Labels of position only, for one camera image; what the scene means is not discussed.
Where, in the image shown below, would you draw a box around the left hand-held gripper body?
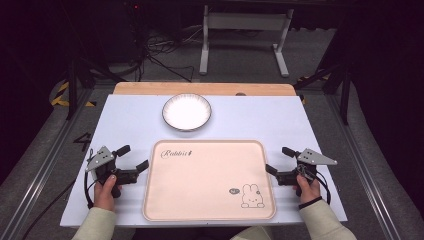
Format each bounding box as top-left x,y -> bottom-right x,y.
85,145 -> 140,199

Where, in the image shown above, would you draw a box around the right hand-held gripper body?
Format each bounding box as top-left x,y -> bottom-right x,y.
275,147 -> 338,198

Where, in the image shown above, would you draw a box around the person's right hand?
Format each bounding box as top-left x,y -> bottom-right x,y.
292,173 -> 322,205

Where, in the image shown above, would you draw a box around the person's left hand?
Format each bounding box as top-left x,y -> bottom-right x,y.
93,174 -> 123,213

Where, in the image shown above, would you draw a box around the black wristband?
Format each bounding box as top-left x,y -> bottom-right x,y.
297,195 -> 324,211

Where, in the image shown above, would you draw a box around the pink rabbit print tray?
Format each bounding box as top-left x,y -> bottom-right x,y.
142,139 -> 277,223

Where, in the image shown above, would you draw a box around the white plate with dark rim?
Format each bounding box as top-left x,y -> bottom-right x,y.
161,92 -> 213,132

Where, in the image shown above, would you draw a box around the yellow black floor tape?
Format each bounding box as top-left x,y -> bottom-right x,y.
49,81 -> 98,108

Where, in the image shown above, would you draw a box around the black tripod stand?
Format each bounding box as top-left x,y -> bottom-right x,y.
64,54 -> 128,122
293,61 -> 352,127

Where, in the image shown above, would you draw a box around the wooden table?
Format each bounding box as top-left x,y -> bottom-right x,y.
112,81 -> 298,97

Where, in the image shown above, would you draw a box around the white metal stand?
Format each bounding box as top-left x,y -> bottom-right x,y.
198,4 -> 295,79

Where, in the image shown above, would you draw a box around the right hand-held gripper cable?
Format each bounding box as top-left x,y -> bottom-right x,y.
314,170 -> 332,206

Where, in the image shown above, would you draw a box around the hand-held gripper cable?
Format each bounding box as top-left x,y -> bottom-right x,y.
314,170 -> 332,206
83,148 -> 98,210

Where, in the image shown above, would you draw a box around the left hand-held gripper cable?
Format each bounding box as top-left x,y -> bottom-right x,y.
83,148 -> 98,210

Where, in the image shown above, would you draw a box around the metal floor rail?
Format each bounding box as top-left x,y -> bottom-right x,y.
0,88 -> 96,240
323,93 -> 403,240

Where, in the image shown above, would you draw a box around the black floor cable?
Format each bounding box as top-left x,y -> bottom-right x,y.
21,179 -> 78,240

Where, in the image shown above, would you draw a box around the black floor cables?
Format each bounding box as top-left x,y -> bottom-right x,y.
131,24 -> 205,83

